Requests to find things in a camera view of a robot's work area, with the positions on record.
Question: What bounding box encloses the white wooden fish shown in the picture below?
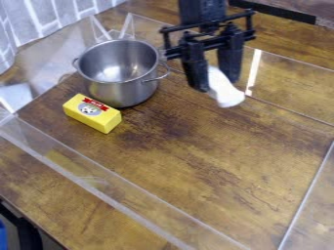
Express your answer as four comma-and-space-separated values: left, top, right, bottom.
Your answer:
206, 65, 245, 108

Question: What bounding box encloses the silver metal pot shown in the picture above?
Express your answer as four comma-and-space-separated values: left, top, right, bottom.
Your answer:
71, 39, 170, 108

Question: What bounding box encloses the yellow butter block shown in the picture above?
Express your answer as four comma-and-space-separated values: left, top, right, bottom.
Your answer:
62, 94, 121, 134

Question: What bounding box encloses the white grid curtain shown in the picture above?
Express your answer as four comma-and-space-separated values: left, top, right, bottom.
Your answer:
0, 0, 126, 74

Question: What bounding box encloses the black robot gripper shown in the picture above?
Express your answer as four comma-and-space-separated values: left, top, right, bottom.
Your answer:
158, 0, 255, 92

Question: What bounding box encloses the clear acrylic barrier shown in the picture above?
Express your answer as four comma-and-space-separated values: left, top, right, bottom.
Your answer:
0, 13, 334, 250

